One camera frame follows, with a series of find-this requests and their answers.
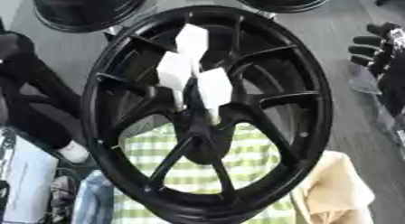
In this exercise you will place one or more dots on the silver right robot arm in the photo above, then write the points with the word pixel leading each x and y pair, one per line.
pixel 393 134

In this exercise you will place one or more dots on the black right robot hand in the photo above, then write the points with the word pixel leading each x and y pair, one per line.
pixel 387 71

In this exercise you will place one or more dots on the black spoked wheel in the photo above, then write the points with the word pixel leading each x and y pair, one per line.
pixel 132 179

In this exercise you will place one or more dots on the tan fabric piece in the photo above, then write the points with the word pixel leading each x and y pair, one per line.
pixel 337 191

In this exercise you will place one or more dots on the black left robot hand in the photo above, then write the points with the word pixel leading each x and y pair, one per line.
pixel 31 113

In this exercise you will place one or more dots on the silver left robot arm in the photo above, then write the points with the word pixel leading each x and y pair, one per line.
pixel 29 185

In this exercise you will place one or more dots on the black round wheel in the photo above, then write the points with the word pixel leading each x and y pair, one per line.
pixel 282 0
pixel 87 9

